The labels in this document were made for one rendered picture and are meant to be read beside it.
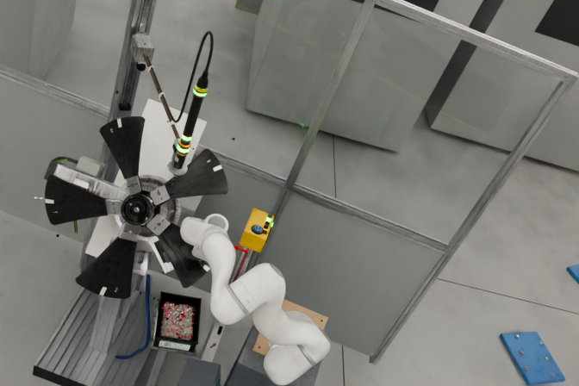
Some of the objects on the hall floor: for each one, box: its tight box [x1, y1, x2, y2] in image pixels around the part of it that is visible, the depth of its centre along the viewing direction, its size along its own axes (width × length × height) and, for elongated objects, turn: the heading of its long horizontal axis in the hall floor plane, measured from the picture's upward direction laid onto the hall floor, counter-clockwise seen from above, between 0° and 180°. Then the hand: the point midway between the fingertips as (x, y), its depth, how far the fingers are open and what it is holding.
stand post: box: [89, 296, 123, 354], centre depth 315 cm, size 4×9×91 cm, turn 57°
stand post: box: [118, 272, 139, 319], centre depth 326 cm, size 4×9×115 cm, turn 57°
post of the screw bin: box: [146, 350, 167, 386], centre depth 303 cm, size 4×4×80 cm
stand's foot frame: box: [33, 287, 156, 386], centre depth 348 cm, size 62×46×8 cm
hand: (202, 261), depth 260 cm, fingers closed
